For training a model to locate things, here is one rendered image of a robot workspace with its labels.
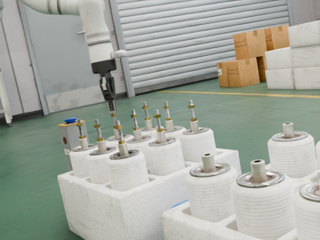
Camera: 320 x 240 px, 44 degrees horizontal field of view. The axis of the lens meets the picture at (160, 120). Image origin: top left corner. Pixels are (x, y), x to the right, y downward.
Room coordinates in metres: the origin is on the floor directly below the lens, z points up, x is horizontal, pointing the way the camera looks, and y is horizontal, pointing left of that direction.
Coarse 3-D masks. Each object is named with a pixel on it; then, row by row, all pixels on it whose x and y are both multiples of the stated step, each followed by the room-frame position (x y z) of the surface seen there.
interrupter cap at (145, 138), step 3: (147, 135) 1.15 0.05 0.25; (132, 138) 1.15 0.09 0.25; (144, 138) 1.13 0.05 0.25; (147, 138) 1.11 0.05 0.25; (150, 138) 1.11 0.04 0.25; (126, 141) 1.11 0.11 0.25; (129, 141) 1.11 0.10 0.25; (132, 141) 1.10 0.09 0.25; (135, 141) 1.09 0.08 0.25; (138, 141) 1.08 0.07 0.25; (141, 141) 1.09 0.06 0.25
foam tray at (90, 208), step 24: (240, 168) 1.07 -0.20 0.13; (72, 192) 1.09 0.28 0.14; (96, 192) 0.95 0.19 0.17; (120, 192) 0.89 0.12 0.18; (144, 192) 0.89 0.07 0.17; (168, 192) 0.93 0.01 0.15; (72, 216) 1.13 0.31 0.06; (96, 216) 0.98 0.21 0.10; (120, 216) 0.86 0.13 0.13; (144, 216) 0.88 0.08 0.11
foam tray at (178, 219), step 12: (300, 180) 0.75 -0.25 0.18; (312, 180) 0.75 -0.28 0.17; (180, 204) 0.74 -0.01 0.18; (168, 216) 0.70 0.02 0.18; (180, 216) 0.69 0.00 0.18; (192, 216) 0.67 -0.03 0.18; (168, 228) 0.70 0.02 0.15; (180, 228) 0.67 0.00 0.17; (192, 228) 0.64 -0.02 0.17; (204, 228) 0.62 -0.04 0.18; (216, 228) 0.61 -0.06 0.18; (228, 228) 0.62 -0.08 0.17
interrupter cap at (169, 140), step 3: (168, 138) 1.05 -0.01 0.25; (171, 138) 1.04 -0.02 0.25; (174, 138) 1.03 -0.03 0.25; (153, 141) 1.05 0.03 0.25; (156, 141) 1.04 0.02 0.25; (168, 141) 1.01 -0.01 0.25; (171, 141) 1.00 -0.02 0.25; (174, 141) 1.00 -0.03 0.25; (150, 144) 1.02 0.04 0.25; (153, 144) 1.01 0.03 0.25; (156, 144) 1.00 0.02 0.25; (159, 144) 0.99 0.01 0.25; (162, 144) 0.99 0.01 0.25; (165, 144) 0.99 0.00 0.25
